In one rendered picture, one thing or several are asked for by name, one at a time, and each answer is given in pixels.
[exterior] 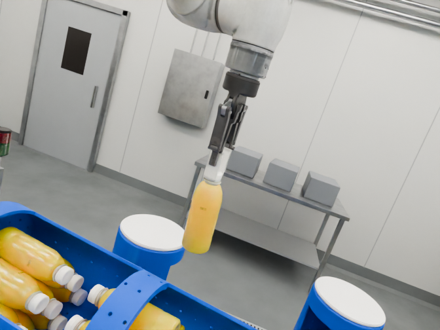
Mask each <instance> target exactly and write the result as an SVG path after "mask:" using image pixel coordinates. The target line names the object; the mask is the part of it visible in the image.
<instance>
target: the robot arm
mask: <svg viewBox="0 0 440 330"><path fill-rule="evenodd" d="M293 2H294V0H166V4H167V6H168V8H169V10H170V12H171V13H172V15H173V16H174V17H175V18H176V19H178V20H179V21H180V22H181V23H183V24H185V25H187V26H191V27H192V28H196V29H201V30H203V31H208V32H212V33H224V34H227V35H230V36H232V42H231V43H230V48H229V53H228V56H227V60H226V62H225V67H227V68H229V69H230V71H227V72H226V75H225V79H224V81H223V88H224V89H225V90H228V91H229V94H228V96H227V98H226V100H225V101H224V103H223V104H221V103H220V104H219V106H218V110H217V117H216V120H215V124H214V127H213V132H212V135H211V139H210V144H209V146H208V149H211V151H210V155H209V158H208V161H207V164H206V168H205V171H204V175H203V177H205V178H206V179H209V180H211V181H215V180H216V178H217V174H218V172H219V171H220V172H222V174H224V171H225V167H226V165H227V161H228V158H229V155H230V151H231V150H234V149H235V147H233V145H235V143H236V139H237V137H238V133H239V131H240V127H241V125H242V121H243V119H244V115H245V113H246V111H247V109H248V105H245V104H246V99H247V97H249V98H255V97H256V95H257V92H258V89H259V86H260V81H259V78H261V79H265V78H266V74H267V72H268V70H269V67H270V63H271V61H272V59H273V54H274V51H275V49H276V47H277V46H278V43H279V42H280V41H281V39H282V37H283V35H284V33H285V30H286V27H287V24H288V21H289V18H290V15H291V11H292V8H293ZM222 176H223V175H222Z"/></svg>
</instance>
